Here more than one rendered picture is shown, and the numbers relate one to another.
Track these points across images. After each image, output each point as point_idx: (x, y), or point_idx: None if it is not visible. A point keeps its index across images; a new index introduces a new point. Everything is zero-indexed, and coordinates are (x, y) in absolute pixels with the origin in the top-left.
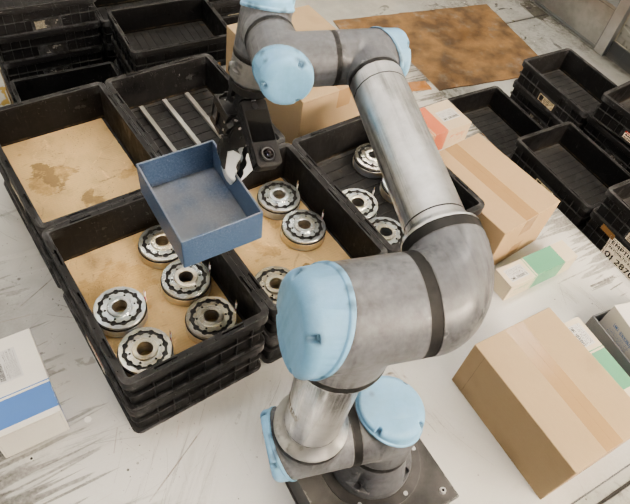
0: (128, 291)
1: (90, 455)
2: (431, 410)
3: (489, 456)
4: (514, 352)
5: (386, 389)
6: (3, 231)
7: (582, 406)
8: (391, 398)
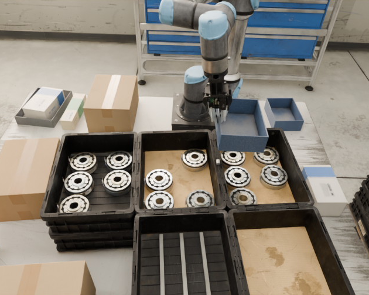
0: (268, 180)
1: None
2: (150, 130)
3: (143, 113)
4: (117, 102)
5: (196, 74)
6: None
7: (113, 84)
8: (196, 72)
